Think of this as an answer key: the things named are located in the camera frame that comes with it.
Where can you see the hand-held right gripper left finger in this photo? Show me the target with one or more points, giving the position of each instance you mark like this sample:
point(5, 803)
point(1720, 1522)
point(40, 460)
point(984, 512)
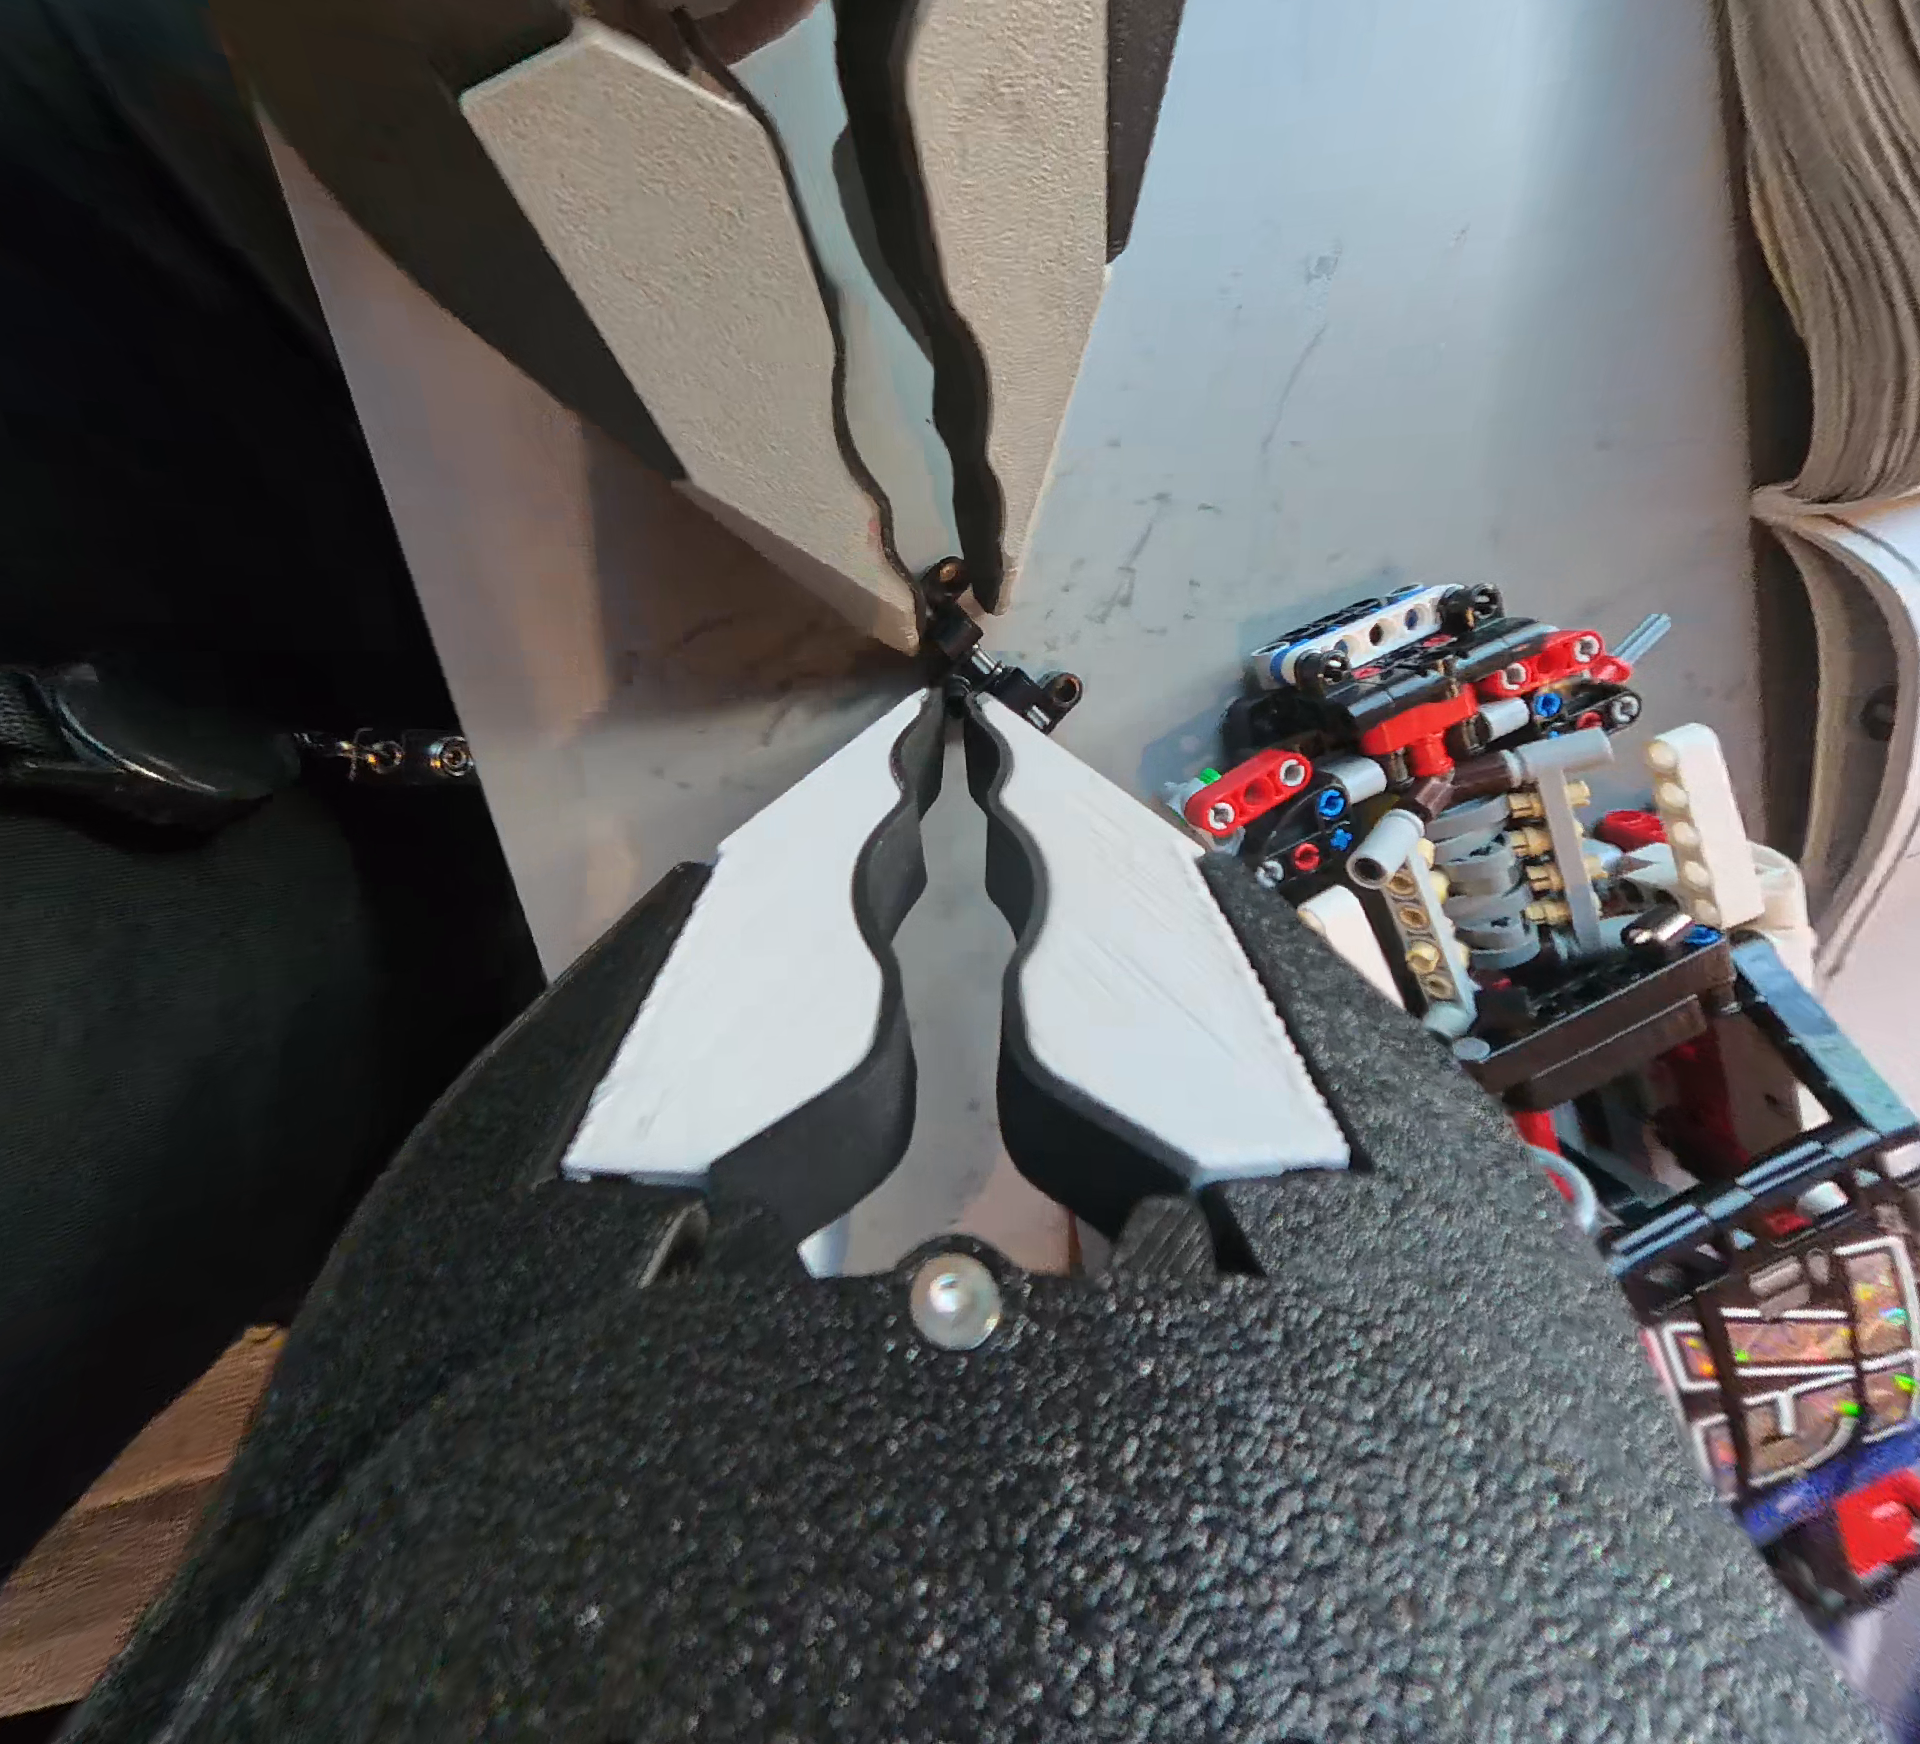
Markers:
point(749, 1014)

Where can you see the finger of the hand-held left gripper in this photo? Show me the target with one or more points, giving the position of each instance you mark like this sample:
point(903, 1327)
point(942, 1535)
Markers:
point(659, 279)
point(1022, 201)

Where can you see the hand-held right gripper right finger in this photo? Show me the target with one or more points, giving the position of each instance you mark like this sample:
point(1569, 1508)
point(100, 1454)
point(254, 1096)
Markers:
point(1157, 1014)

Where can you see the black toy brick assembly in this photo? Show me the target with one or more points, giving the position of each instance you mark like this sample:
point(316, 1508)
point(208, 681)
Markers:
point(961, 643)

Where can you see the grey desk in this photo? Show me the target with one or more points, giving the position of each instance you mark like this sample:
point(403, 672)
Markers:
point(1419, 279)

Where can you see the toy brick car model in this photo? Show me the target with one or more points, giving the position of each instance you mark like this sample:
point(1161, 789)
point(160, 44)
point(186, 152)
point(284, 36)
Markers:
point(1572, 870)

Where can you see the person's black clothing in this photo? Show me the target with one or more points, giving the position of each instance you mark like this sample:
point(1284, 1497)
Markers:
point(182, 1099)

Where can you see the open instruction booklet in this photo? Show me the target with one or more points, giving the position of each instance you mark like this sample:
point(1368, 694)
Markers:
point(1827, 201)

